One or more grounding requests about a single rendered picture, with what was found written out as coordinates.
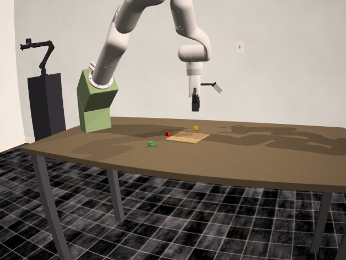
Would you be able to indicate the tan mat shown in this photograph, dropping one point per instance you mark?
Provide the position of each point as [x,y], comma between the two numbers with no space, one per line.
[187,137]

